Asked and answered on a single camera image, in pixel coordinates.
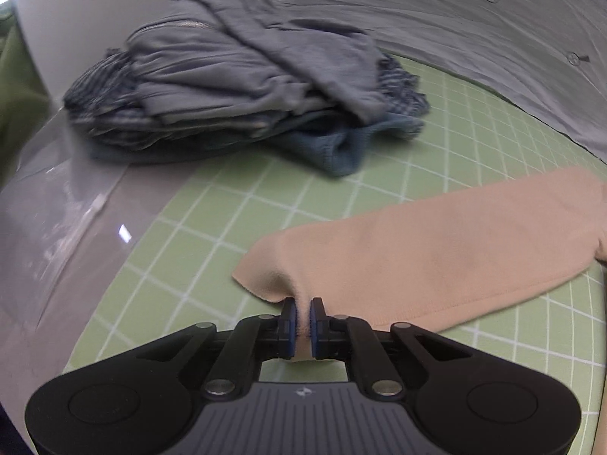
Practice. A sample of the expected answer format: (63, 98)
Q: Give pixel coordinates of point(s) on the grey carrot printed sheet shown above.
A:
(474, 33)

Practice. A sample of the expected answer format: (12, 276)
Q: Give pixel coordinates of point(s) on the clear plastic sheet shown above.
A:
(61, 208)

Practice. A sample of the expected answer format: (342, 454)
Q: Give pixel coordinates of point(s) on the beige long-sleeved shirt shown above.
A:
(427, 246)

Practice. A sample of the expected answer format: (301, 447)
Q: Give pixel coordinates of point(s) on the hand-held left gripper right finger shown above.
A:
(317, 331)

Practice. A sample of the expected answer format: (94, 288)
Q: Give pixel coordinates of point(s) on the green grid cutting mat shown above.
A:
(213, 218)

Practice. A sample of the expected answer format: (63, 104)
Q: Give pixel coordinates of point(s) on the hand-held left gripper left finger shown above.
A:
(290, 331)

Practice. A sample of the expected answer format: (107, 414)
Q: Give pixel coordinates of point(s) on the grey blue garment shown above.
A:
(284, 57)

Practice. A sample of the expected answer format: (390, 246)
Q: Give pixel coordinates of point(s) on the green cloth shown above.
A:
(14, 80)

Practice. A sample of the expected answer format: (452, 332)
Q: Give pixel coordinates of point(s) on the blue denim jeans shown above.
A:
(332, 151)

